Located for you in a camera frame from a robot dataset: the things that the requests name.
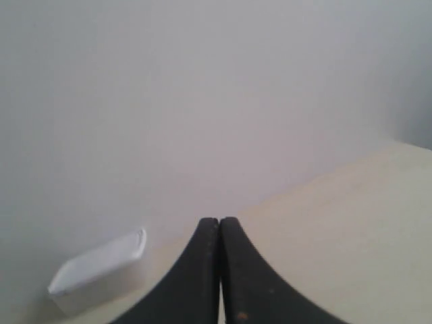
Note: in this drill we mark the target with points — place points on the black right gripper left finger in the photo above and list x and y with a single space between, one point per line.
189 292

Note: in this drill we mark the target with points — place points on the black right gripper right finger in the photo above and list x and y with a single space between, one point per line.
253 292

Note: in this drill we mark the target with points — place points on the white lidded plastic container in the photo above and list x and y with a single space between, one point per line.
100 274

